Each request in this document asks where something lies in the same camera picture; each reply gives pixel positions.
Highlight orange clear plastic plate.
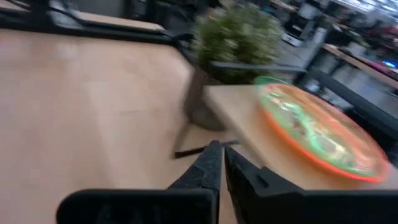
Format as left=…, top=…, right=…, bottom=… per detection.
left=257, top=82, right=391, bottom=184

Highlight green clear plastic plate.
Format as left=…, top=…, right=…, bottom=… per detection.
left=259, top=90, right=361, bottom=170
left=253, top=75, right=292, bottom=86

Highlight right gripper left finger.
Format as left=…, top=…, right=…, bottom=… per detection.
left=55, top=139, right=224, bottom=224

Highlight wooden shelf black metal legs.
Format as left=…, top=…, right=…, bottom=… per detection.
left=172, top=60, right=398, bottom=191

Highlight plant in striped pot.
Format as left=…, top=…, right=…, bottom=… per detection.
left=183, top=1, right=284, bottom=131

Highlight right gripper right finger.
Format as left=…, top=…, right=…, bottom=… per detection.
left=223, top=145, right=398, bottom=224

